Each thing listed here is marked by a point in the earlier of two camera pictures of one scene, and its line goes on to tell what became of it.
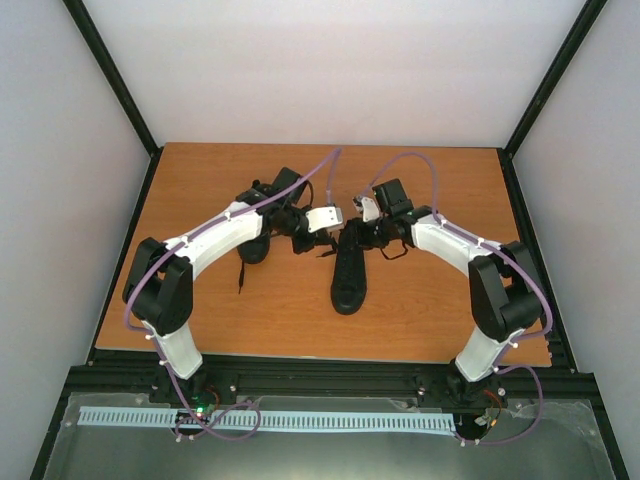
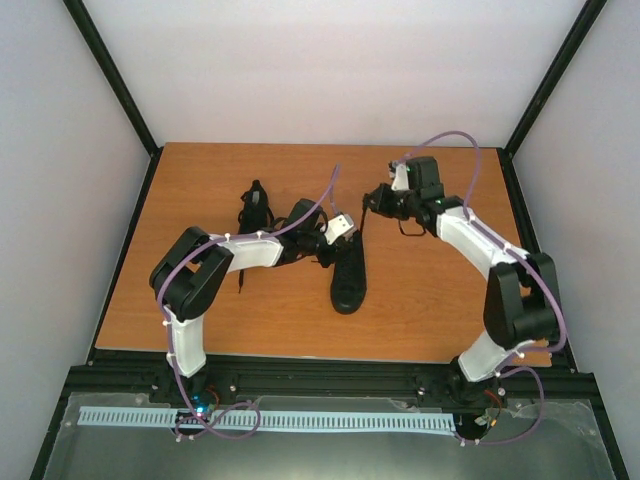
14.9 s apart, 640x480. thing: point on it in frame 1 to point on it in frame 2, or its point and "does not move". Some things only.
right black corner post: [581, 28] does not move
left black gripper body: [300, 246] to [325, 260]
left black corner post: [82, 19] does not move
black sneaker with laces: [349, 278] does not move
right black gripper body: [375, 237] to [394, 208]
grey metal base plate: [495, 438] does not move
